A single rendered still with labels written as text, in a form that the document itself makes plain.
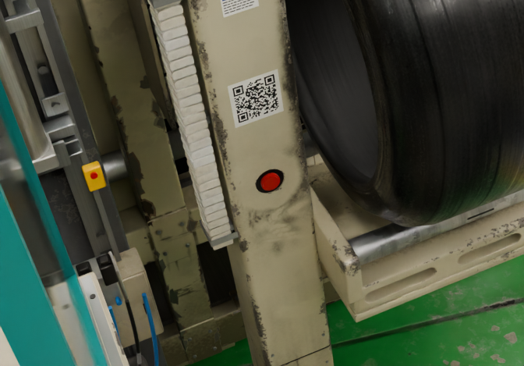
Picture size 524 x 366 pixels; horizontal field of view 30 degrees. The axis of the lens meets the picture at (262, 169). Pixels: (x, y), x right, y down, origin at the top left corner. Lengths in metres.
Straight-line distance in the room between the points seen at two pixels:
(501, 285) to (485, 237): 1.08
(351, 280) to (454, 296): 1.19
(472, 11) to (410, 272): 0.52
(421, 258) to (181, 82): 0.52
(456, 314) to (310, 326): 0.95
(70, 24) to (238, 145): 0.79
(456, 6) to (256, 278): 0.60
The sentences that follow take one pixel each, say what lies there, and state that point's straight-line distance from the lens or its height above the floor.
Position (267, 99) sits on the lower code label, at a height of 1.21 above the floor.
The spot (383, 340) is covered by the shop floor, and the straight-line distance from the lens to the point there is 2.60.
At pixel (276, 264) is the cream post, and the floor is 0.88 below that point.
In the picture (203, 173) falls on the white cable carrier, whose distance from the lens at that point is 1.44.
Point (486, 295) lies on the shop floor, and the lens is 2.70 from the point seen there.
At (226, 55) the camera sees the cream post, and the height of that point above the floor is 1.31.
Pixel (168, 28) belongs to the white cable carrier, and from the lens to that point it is 1.28.
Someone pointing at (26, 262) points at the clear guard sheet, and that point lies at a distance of 0.34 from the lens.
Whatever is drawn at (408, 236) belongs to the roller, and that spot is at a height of 0.91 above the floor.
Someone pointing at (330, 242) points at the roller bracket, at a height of 0.95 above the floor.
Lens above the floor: 2.06
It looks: 42 degrees down
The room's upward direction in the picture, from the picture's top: 10 degrees counter-clockwise
